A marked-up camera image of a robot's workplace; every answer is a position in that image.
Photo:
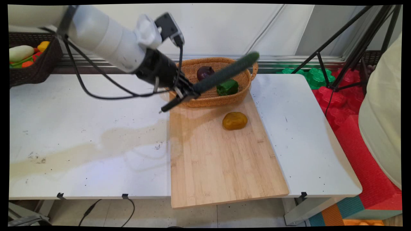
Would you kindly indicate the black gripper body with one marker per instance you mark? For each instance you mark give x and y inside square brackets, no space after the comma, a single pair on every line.
[159,69]

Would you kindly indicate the aluminium wall rail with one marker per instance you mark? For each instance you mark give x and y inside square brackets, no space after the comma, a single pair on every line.
[289,61]

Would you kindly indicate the dark woven basket behind tripod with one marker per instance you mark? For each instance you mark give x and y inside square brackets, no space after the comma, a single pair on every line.
[372,57]

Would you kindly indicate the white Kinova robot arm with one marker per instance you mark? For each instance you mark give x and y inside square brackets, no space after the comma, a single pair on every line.
[102,37]

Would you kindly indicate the wooden cutting board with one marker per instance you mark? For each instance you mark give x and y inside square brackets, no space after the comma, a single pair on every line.
[221,166]

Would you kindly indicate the black tripod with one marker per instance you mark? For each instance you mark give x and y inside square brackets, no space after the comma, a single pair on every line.
[350,45]

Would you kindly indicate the yellow brown potato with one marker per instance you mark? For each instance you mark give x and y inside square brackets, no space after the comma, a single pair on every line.
[234,121]

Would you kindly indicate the orange toy vegetable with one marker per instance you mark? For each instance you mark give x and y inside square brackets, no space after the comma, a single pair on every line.
[27,64]

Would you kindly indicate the white table leg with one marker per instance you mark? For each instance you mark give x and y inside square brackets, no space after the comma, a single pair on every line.
[305,211]

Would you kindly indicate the yellow toy pepper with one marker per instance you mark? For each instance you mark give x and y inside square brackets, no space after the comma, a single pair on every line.
[43,46]

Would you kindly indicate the green foam mat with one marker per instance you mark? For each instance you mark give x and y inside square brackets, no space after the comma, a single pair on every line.
[316,77]

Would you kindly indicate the grey metal stand base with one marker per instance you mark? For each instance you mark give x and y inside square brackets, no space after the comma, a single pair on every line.
[25,216]

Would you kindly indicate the dark purple onion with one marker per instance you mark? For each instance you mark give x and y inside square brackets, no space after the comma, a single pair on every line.
[205,72]

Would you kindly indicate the cream fabric bulk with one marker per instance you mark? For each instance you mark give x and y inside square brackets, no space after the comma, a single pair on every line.
[382,115]

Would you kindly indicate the red foam mat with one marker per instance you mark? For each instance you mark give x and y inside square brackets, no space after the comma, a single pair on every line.
[359,150]

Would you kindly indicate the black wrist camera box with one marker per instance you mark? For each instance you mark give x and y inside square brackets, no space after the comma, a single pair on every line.
[169,27]

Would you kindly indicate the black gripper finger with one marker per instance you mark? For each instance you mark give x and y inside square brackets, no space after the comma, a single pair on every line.
[183,95]
[188,84]

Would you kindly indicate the dark brown woven bin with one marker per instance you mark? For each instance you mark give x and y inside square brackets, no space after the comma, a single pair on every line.
[35,72]

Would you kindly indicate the long dark green cucumber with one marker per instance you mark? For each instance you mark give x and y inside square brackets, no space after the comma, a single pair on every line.
[224,73]

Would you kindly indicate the white toy eggplant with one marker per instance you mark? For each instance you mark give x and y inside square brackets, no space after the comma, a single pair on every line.
[21,52]

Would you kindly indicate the teal and orange mat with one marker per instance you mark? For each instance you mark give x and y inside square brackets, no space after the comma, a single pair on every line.
[340,213]

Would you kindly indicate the green bell pepper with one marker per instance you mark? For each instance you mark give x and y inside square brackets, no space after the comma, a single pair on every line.
[228,87]

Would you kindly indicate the red toy vegetable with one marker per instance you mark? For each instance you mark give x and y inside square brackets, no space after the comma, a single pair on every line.
[37,55]

